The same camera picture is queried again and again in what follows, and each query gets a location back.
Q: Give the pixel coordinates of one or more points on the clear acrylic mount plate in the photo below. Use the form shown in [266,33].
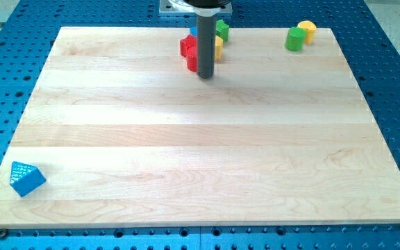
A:
[174,8]

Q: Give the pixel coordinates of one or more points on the wooden board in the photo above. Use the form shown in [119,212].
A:
[126,136]

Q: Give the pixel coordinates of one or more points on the blue block behind rod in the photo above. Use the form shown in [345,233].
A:
[193,31]

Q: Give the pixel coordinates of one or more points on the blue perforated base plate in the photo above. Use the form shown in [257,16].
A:
[26,40]

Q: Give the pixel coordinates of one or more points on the red block front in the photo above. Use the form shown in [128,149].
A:
[191,59]

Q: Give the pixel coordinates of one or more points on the green star block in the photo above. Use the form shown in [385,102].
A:
[222,30]

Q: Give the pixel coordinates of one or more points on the green cylinder block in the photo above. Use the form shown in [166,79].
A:
[295,38]

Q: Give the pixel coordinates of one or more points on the black robot arm flange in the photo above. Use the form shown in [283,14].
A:
[207,8]

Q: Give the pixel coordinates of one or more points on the red star block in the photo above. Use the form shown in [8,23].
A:
[187,43]

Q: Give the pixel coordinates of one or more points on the yellow block behind rod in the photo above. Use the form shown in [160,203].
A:
[219,43]

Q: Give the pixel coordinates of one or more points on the yellow cylinder block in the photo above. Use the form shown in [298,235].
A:
[310,28]

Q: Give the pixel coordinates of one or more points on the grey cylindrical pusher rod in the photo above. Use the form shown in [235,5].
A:
[206,32]

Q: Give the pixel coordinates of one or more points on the blue triangle block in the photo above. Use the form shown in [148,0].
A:
[25,178]

